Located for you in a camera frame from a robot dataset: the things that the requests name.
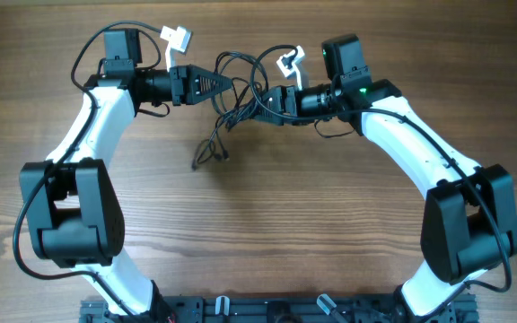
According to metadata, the black cable bundle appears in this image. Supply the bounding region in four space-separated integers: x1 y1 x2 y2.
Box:
190 50 271 171

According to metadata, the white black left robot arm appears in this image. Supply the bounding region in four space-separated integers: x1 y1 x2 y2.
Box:
16 21 232 322

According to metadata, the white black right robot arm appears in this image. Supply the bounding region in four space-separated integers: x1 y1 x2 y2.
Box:
252 34 517 322

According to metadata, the black left camera cable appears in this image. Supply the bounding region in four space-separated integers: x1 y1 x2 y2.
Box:
11 20 163 319

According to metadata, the black camera cable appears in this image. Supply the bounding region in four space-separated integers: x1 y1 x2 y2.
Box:
11 20 163 319
249 43 513 315

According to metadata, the black right camera cable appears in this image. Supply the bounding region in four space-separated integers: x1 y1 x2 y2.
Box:
249 43 513 315

